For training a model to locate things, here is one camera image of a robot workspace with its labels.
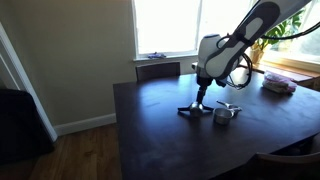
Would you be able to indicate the yellow plant pot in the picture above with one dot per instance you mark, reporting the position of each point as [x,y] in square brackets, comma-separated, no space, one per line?
[256,55]

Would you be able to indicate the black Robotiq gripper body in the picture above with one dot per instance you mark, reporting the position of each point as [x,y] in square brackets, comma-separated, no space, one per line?
[204,82]

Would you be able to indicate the purple cloth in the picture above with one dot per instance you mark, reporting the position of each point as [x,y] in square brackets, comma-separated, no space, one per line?
[156,56]

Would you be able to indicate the third-cup steel measuring cup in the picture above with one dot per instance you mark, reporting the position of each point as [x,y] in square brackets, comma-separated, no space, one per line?
[183,108]

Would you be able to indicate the smallest steel measuring cup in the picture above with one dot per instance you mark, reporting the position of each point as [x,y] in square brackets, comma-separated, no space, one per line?
[222,103]

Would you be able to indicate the largest steel measuring cup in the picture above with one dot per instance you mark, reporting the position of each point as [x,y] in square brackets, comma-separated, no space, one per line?
[222,118]

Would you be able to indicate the large white framed window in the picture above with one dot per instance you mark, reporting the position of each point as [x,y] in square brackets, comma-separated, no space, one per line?
[166,26]

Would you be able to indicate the white baseboard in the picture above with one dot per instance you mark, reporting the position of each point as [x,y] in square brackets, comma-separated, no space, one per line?
[86,124]

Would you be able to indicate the black upholstered chair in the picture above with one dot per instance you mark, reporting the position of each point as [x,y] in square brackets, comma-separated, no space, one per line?
[20,126]

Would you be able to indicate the wooden window bench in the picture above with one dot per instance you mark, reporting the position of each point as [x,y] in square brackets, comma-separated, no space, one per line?
[300,75]

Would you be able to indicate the white door frame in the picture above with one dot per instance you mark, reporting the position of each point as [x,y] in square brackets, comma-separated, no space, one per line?
[15,60]

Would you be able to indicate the clear plastic bag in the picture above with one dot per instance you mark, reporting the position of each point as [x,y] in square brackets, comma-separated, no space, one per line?
[278,83]

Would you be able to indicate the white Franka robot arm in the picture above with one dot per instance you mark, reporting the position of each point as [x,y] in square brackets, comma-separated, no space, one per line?
[220,60]

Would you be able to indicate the dark wooden dining chair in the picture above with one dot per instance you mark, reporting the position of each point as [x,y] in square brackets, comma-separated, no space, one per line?
[156,71]

